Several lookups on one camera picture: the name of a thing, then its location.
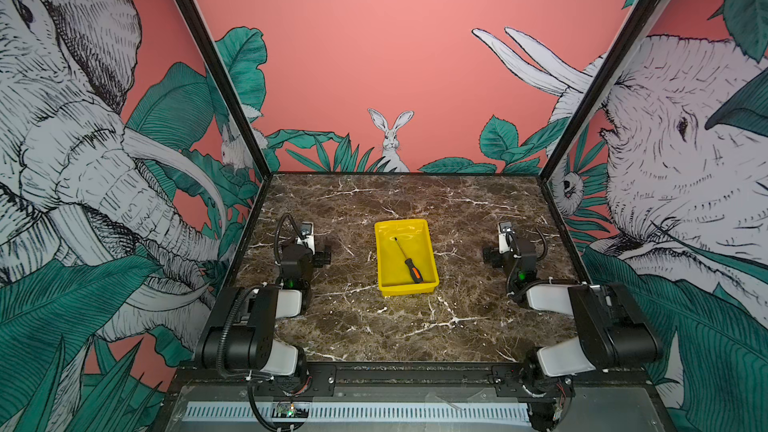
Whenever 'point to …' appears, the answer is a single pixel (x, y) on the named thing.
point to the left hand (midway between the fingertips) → (309, 232)
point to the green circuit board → (292, 410)
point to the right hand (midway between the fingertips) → (500, 234)
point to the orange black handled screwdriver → (417, 275)
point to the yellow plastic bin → (393, 276)
